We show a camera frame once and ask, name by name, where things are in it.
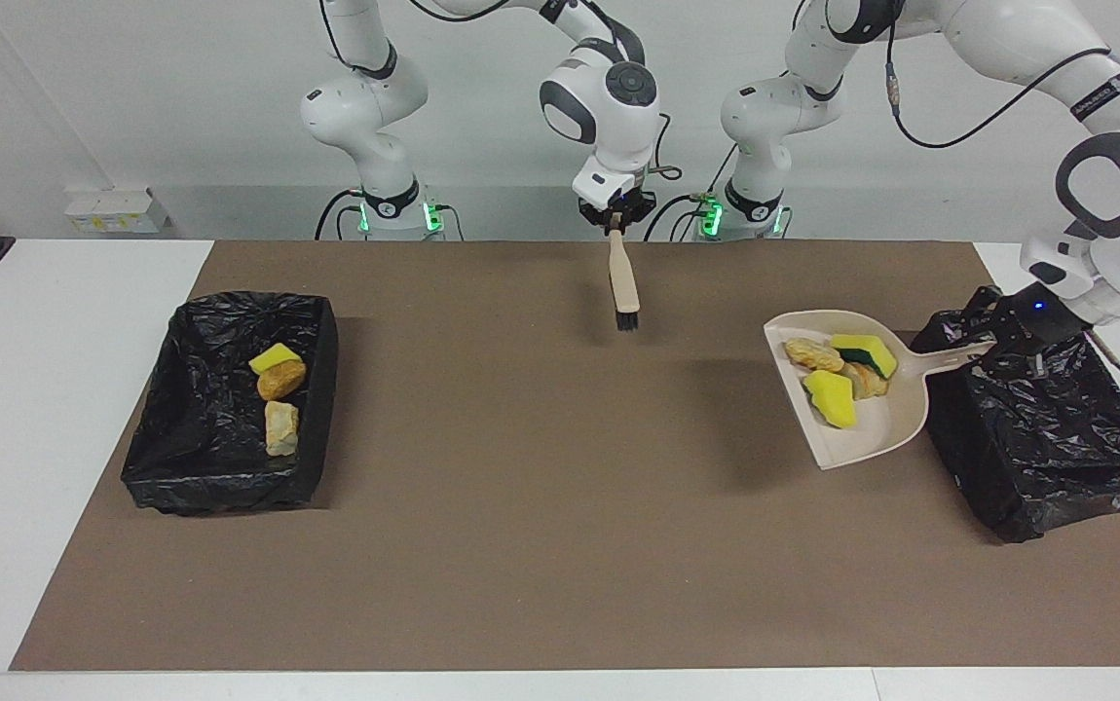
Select black left base cable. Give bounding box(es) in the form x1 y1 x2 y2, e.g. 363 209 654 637
645 146 741 241

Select notched yellow sponge piece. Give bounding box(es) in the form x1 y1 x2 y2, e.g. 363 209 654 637
830 334 899 380

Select brown table mat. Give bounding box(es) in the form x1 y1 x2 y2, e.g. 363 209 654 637
10 240 1120 673

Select beige layered pastry piece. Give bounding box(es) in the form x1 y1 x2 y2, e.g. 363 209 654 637
264 400 300 458

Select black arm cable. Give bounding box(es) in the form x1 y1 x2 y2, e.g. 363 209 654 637
886 44 1120 383
321 0 683 181

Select pale beige pastry piece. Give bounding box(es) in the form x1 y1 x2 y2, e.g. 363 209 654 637
842 362 890 400
783 336 845 374

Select white wall outlet box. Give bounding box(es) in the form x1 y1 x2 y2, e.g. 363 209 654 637
65 187 169 235

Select beige plastic dustpan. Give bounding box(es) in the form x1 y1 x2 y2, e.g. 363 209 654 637
763 310 994 471

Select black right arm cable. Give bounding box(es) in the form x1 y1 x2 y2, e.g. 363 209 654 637
321 0 683 181

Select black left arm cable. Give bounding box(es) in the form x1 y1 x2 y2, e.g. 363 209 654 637
886 44 1120 383

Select bin lined with black bag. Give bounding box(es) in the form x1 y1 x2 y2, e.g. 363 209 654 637
121 290 340 515
911 307 1120 544

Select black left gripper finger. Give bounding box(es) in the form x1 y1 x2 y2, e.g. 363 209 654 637
958 284 1010 338
983 342 1049 380

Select brown bread loaf toy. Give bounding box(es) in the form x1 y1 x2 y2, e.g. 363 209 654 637
256 358 308 401

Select beige hand brush black bristles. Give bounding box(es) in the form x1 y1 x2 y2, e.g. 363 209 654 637
607 226 641 332

